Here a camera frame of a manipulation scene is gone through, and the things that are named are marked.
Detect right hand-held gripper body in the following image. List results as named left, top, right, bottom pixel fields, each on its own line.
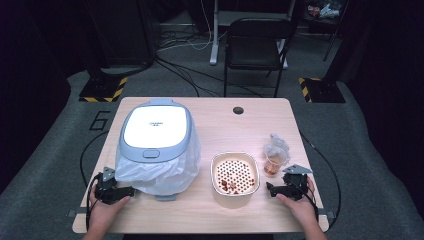
left=281, top=163, right=314, bottom=202

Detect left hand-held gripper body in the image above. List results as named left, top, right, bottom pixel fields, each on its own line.
left=94, top=166, right=125, bottom=205

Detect large grey blurred sheet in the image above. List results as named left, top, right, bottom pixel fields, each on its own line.
left=114, top=126, right=203, bottom=196

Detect blue-grey trash can white lid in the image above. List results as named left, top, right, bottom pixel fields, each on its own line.
left=118, top=97, right=203, bottom=202

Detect person's left hand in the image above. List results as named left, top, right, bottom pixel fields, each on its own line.
left=87, top=185, right=132, bottom=232

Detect person's right hand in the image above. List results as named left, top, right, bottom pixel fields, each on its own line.
left=275, top=177, right=320, bottom=228

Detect clear plastic cup brown liquid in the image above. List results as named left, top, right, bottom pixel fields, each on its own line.
left=263, top=151, right=288, bottom=177

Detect cream strainer bowl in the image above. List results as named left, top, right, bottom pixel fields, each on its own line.
left=209, top=151, right=261, bottom=210

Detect crumpled clear plastic wrap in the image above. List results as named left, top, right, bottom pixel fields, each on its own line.
left=262, top=133, right=292, bottom=158

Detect brown food scraps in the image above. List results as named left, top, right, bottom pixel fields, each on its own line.
left=216, top=178, right=258, bottom=195

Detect black stand base hazard stripes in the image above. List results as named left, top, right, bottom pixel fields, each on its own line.
left=298, top=77, right=347, bottom=104
left=78, top=76, right=129, bottom=103

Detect black folding chair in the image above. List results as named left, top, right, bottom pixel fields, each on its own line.
left=223, top=17, right=297, bottom=99

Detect black cabinet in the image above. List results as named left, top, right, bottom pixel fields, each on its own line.
left=83, top=0, right=157, bottom=77

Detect shelf with clutter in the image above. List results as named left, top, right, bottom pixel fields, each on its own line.
left=303, top=0, right=350, bottom=35

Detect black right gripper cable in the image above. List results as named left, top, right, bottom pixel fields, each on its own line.
left=299, top=131, right=342, bottom=232

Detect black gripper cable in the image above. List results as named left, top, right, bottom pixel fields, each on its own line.
left=79, top=130, right=110, bottom=232
left=299, top=131, right=342, bottom=232

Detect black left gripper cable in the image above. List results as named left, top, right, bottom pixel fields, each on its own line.
left=79, top=130, right=110, bottom=232

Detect black floor cables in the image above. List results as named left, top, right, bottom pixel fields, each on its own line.
left=154, top=55, right=265, bottom=99

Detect white floor cable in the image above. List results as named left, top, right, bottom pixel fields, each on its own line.
left=156, top=0, right=214, bottom=53

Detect white desk frame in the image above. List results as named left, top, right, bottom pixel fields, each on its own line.
left=208, top=0, right=297, bottom=70

